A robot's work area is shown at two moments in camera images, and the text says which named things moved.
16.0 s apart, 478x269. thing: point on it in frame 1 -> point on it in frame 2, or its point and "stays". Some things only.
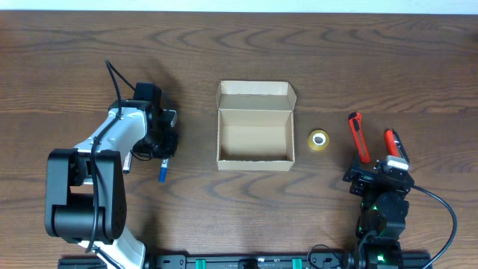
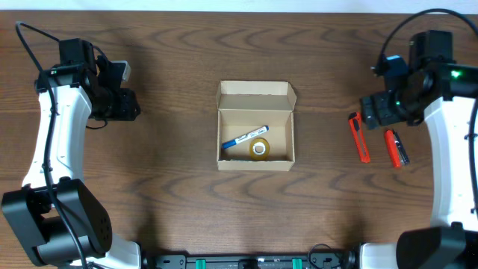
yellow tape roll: [318, 140] -> [259, 148]
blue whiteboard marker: [163, 170] -> [226, 144]
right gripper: [368, 175] -> [376, 110]
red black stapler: [394, 145] stays
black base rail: [241, 261] stays
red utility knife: [355, 122] stays
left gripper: [163, 143] -> [127, 104]
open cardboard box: [255, 125] stays
